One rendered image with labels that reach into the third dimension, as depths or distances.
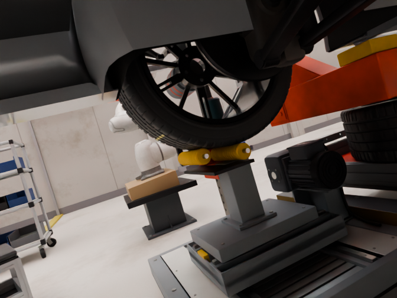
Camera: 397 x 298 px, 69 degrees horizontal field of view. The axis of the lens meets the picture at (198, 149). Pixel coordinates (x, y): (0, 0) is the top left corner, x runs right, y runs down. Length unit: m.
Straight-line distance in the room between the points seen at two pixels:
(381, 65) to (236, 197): 0.65
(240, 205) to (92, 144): 4.41
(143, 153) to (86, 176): 3.23
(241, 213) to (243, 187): 0.10
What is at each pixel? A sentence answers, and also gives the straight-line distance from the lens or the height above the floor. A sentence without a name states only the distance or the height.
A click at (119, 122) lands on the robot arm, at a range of 1.76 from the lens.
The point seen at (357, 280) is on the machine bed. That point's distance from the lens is 0.97.
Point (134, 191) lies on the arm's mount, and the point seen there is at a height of 0.36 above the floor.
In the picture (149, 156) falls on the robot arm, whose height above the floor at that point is 0.55.
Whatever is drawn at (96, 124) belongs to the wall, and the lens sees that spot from 5.33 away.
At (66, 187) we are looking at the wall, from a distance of 5.33.
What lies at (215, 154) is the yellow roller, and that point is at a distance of 1.15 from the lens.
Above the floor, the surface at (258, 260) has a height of 0.15.
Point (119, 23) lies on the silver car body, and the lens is 0.52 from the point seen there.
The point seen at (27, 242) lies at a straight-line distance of 2.83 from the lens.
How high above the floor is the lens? 0.58
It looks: 2 degrees down
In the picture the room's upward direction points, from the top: 17 degrees counter-clockwise
